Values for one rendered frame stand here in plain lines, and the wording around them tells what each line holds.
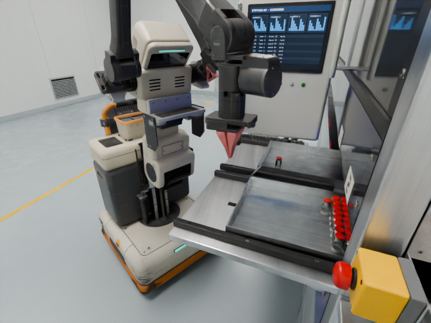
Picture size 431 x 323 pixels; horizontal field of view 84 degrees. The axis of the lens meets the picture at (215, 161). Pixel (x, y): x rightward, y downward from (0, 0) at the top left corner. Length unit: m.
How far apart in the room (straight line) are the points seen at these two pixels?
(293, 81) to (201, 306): 1.33
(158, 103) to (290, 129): 0.77
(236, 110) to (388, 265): 0.36
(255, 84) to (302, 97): 0.98
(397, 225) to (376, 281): 0.10
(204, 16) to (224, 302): 1.40
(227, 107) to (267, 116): 0.97
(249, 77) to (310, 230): 0.43
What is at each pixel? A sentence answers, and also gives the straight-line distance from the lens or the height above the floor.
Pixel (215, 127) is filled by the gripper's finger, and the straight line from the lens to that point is 0.51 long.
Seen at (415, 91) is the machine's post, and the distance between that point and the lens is 0.39.
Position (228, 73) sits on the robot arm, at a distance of 0.49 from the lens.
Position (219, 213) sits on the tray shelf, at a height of 0.88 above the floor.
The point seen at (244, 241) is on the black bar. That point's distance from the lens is 0.60.
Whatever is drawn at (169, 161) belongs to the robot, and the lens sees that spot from 1.17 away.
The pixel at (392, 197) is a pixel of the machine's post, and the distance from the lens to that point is 0.44.
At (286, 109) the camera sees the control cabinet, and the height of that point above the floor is 0.97.
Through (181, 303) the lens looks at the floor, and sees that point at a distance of 1.57.
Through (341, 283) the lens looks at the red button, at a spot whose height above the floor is 1.00.
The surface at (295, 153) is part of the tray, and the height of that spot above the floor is 0.88.
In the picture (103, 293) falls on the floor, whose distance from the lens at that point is 1.72.
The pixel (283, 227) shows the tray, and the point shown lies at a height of 0.88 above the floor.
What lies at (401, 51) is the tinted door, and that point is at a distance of 0.54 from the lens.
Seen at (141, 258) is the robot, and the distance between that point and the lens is 1.43.
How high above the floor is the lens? 1.32
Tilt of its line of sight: 27 degrees down
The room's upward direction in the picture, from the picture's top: straight up
